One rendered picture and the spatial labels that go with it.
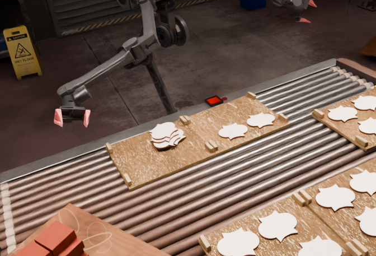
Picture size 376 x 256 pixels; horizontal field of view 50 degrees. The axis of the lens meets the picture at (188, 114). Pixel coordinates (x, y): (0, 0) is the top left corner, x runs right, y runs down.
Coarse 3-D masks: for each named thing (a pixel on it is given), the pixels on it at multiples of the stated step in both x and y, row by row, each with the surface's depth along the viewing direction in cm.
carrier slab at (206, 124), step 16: (208, 112) 208; (224, 112) 207; (240, 112) 205; (256, 112) 203; (272, 112) 202; (192, 128) 197; (208, 128) 196; (256, 128) 191; (272, 128) 190; (224, 144) 184; (240, 144) 183
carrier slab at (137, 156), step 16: (112, 144) 194; (128, 144) 192; (144, 144) 191; (192, 144) 187; (112, 160) 185; (128, 160) 182; (144, 160) 180; (160, 160) 179; (176, 160) 178; (192, 160) 176; (144, 176) 171; (160, 176) 170
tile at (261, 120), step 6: (258, 114) 200; (264, 114) 199; (270, 114) 198; (252, 120) 196; (258, 120) 195; (264, 120) 194; (270, 120) 194; (252, 126) 192; (258, 126) 191; (264, 126) 192
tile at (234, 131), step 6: (222, 126) 194; (228, 126) 194; (234, 126) 193; (240, 126) 193; (222, 132) 190; (228, 132) 190; (234, 132) 189; (240, 132) 188; (246, 132) 189; (234, 138) 186
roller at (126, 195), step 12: (312, 120) 195; (276, 132) 190; (288, 132) 190; (252, 144) 184; (264, 144) 186; (216, 156) 180; (228, 156) 180; (192, 168) 175; (204, 168) 176; (168, 180) 171; (132, 192) 166; (144, 192) 167; (96, 204) 162; (108, 204) 162; (36, 228) 155; (12, 240) 151; (24, 240) 152
